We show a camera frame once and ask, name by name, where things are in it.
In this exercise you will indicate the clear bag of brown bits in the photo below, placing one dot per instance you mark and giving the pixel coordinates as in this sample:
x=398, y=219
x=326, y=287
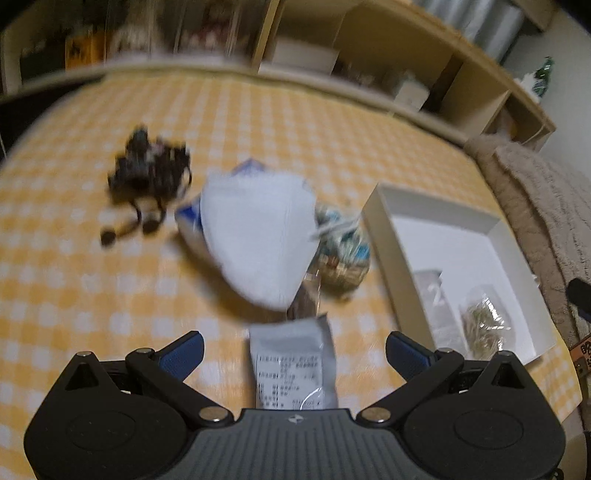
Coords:
x=485, y=323

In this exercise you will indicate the clear plastic container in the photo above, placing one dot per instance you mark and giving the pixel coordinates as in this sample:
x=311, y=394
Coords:
x=131, y=37
x=207, y=27

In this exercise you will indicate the clear bag of small items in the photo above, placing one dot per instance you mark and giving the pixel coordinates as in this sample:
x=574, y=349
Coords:
x=344, y=258

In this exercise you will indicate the white cardboard box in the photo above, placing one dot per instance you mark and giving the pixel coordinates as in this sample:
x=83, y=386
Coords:
x=415, y=240

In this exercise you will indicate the green glass bottle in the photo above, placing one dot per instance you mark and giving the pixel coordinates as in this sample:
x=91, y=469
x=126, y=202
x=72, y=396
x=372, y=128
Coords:
x=544, y=76

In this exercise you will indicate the flat clear plastic packet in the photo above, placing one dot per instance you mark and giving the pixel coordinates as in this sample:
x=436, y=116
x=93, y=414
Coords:
x=434, y=300

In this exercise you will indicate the silver grey curtain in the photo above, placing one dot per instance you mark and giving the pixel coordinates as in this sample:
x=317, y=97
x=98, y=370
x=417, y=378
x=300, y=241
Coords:
x=485, y=23

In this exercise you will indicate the beige fluffy blanket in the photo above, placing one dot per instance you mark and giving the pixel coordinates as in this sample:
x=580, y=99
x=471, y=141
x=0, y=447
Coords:
x=545, y=207

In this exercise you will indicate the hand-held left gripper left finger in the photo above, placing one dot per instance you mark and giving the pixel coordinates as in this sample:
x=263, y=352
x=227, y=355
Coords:
x=182, y=355

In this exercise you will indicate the white pocket tissue packet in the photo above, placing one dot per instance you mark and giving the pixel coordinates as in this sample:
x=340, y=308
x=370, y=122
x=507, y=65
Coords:
x=286, y=369

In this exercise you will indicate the yellow printed box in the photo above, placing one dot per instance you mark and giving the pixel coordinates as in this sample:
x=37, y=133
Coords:
x=83, y=48

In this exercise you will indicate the brown printed cardboard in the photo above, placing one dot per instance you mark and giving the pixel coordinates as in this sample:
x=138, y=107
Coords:
x=582, y=357

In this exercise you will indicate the white tissue box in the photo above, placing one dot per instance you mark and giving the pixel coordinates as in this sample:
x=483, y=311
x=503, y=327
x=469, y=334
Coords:
x=411, y=92

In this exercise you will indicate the white face mask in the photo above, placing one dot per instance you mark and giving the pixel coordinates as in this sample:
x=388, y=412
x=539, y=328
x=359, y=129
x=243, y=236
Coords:
x=258, y=235

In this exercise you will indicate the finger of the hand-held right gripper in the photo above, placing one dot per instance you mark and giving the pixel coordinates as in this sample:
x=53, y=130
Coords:
x=581, y=295

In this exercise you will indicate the long wooden shelf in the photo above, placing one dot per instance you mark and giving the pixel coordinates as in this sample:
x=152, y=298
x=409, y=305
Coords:
x=272, y=27

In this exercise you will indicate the dark lace hair scrunchie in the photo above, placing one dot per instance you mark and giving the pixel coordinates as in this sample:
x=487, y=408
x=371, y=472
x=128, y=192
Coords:
x=147, y=170

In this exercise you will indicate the open white shelf box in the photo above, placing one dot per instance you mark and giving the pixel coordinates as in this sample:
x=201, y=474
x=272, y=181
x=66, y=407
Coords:
x=304, y=57

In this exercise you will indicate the small clear brown packet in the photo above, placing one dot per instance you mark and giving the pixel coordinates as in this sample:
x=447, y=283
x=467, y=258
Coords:
x=307, y=295

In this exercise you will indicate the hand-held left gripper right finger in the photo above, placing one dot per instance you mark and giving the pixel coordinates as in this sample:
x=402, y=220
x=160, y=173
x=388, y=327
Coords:
x=407, y=355

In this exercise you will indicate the yellow checked blanket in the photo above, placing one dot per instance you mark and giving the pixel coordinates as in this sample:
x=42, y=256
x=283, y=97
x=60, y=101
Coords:
x=69, y=300

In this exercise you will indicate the blue white wet wipes packet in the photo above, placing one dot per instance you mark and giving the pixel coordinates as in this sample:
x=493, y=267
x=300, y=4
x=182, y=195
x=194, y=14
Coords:
x=190, y=219

